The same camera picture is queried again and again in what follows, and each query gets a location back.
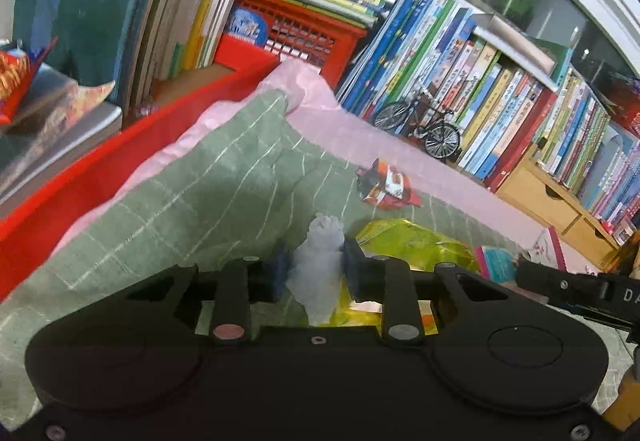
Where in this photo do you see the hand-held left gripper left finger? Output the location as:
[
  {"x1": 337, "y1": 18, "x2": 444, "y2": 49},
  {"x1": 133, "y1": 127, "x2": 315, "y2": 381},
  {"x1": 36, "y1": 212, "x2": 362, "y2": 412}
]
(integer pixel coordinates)
[{"x1": 120, "y1": 243, "x2": 292, "y2": 347}]

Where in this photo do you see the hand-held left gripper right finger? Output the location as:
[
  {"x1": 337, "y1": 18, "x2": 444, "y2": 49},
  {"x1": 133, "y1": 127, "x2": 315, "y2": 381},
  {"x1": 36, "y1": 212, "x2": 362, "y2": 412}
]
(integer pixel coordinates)
[{"x1": 342, "y1": 238, "x2": 506, "y2": 346}]

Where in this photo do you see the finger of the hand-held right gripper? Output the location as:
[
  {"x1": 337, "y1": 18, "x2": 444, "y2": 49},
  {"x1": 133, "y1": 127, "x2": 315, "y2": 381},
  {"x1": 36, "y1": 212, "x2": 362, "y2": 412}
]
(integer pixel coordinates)
[
  {"x1": 546, "y1": 297, "x2": 632, "y2": 333},
  {"x1": 515, "y1": 259, "x2": 609, "y2": 308}
]

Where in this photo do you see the white tissue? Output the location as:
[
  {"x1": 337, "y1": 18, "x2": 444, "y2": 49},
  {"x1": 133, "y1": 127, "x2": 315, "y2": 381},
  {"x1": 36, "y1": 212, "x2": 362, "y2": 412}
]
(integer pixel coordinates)
[{"x1": 291, "y1": 214, "x2": 347, "y2": 326}]

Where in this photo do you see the red printed snack wrapper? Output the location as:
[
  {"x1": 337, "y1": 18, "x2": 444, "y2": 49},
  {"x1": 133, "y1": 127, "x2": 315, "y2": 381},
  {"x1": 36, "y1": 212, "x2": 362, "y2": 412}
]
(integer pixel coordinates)
[{"x1": 356, "y1": 158, "x2": 422, "y2": 211}]

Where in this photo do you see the row of thin colourful books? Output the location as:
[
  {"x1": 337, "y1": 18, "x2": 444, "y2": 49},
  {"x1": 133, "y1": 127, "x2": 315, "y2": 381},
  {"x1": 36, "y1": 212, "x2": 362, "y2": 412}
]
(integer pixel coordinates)
[{"x1": 532, "y1": 66, "x2": 640, "y2": 244}]

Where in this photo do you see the row of tall children's books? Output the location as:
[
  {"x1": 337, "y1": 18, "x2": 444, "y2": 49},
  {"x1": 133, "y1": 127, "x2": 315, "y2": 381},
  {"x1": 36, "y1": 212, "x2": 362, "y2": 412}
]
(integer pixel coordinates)
[{"x1": 336, "y1": 0, "x2": 558, "y2": 194}]

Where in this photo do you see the pile of flat picture books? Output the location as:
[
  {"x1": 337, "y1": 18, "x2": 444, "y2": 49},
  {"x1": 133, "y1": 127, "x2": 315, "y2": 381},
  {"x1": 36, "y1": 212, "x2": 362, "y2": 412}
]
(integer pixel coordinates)
[{"x1": 0, "y1": 64, "x2": 124, "y2": 209}]

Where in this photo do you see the row of pale upright books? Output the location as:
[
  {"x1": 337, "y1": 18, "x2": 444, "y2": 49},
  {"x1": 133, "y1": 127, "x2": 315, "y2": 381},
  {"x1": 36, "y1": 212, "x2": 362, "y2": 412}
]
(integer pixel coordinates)
[{"x1": 122, "y1": 0, "x2": 258, "y2": 109}]

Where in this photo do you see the pink white booklet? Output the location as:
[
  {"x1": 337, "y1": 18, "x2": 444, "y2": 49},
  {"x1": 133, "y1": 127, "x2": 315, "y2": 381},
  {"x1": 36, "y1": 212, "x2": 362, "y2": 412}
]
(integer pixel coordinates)
[{"x1": 529, "y1": 225, "x2": 568, "y2": 273}]

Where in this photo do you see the brown-haired doll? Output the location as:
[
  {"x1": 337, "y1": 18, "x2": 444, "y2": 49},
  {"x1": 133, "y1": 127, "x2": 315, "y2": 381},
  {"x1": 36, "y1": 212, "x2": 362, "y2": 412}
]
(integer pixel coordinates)
[{"x1": 600, "y1": 231, "x2": 640, "y2": 278}]

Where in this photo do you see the large gold foil wrapper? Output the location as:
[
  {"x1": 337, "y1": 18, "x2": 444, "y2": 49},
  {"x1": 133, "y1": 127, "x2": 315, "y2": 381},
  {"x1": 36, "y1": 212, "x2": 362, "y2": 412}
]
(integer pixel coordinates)
[{"x1": 332, "y1": 218, "x2": 482, "y2": 329}]

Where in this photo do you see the teal pink booklet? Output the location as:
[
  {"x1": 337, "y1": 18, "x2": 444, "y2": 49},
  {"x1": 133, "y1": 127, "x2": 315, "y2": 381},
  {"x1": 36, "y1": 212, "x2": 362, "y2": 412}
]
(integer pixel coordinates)
[{"x1": 474, "y1": 245, "x2": 522, "y2": 283}]

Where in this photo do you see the wooden drawer organizer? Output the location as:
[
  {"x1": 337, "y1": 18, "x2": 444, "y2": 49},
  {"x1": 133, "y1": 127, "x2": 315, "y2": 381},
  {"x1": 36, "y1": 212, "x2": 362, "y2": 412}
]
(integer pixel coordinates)
[{"x1": 495, "y1": 145, "x2": 623, "y2": 268}]

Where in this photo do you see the green checked cloth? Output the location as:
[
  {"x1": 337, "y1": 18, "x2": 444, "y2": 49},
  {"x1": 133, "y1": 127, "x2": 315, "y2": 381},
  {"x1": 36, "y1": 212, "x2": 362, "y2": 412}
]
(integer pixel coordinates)
[{"x1": 0, "y1": 88, "x2": 640, "y2": 427}]

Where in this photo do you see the pink cloth sheet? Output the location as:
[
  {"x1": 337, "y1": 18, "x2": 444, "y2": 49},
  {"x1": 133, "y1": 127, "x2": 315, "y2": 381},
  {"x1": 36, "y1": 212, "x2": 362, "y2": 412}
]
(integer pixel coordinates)
[{"x1": 50, "y1": 58, "x2": 601, "y2": 272}]

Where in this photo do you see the black model bicycle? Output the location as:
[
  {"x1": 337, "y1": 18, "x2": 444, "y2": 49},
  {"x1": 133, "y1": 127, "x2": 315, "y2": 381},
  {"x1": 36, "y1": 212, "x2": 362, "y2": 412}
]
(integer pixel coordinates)
[{"x1": 374, "y1": 88, "x2": 462, "y2": 160}]

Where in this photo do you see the red plastic tray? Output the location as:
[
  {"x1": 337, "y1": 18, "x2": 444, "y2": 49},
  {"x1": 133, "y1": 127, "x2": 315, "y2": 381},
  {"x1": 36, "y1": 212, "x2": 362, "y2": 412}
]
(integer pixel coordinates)
[{"x1": 0, "y1": 34, "x2": 281, "y2": 303}]

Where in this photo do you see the red plastic crate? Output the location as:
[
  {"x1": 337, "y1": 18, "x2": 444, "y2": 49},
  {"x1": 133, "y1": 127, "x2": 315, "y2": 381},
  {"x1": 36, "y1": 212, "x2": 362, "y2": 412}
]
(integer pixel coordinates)
[{"x1": 215, "y1": 0, "x2": 368, "y2": 89}]

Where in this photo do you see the grey flat box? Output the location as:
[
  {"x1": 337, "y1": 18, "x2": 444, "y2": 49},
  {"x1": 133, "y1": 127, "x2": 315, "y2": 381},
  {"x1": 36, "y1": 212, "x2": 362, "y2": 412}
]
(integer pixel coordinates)
[{"x1": 471, "y1": 12, "x2": 557, "y2": 78}]

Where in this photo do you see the red printed folded paper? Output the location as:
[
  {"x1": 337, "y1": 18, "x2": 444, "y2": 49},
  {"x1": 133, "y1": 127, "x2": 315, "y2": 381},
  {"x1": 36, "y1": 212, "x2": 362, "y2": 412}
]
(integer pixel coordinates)
[{"x1": 0, "y1": 37, "x2": 58, "y2": 124}]

